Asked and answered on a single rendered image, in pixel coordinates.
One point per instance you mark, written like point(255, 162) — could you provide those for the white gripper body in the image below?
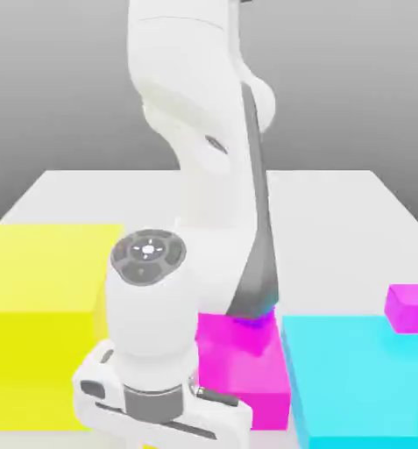
point(226, 426)

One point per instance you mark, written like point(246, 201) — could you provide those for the small magenta cube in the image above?
point(222, 329)

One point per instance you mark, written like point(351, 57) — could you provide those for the large yellow box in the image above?
point(36, 315)

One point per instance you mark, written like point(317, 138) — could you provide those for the small purple cube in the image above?
point(410, 308)

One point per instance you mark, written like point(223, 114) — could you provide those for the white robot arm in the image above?
point(194, 105)

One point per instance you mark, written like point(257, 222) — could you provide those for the large cyan box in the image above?
point(352, 379)

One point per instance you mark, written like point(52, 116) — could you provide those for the large magenta box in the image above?
point(250, 389)

